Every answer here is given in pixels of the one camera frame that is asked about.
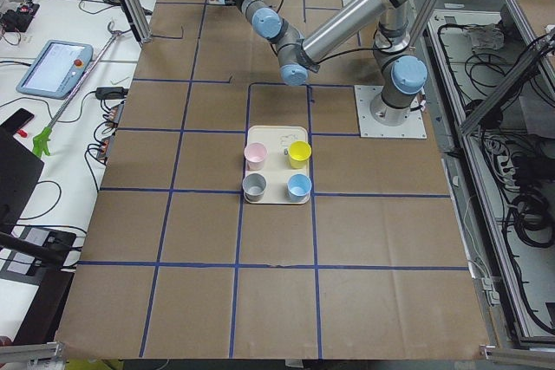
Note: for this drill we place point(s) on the teach pendant tablet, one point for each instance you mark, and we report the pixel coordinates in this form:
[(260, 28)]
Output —
[(57, 69)]

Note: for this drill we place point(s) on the black power adapter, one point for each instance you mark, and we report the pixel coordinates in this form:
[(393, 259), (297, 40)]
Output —
[(111, 93)]

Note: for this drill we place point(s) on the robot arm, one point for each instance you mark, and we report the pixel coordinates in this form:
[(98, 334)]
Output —
[(404, 75)]

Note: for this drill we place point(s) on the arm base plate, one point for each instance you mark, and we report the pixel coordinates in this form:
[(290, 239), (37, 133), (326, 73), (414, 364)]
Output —
[(376, 120)]

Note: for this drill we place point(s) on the black smartphone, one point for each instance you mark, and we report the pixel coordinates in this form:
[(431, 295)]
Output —
[(17, 120)]

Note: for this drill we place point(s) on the grey cup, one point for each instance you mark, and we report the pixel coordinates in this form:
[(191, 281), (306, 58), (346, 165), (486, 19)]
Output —
[(254, 186)]

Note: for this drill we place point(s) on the cream plastic tray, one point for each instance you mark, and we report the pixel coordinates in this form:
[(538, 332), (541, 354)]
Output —
[(277, 169)]

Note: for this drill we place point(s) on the yellow cup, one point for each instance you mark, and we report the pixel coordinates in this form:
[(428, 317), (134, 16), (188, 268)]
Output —
[(299, 153)]

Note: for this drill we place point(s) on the pink cup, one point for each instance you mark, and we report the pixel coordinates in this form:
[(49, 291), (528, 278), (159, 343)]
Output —
[(255, 156)]

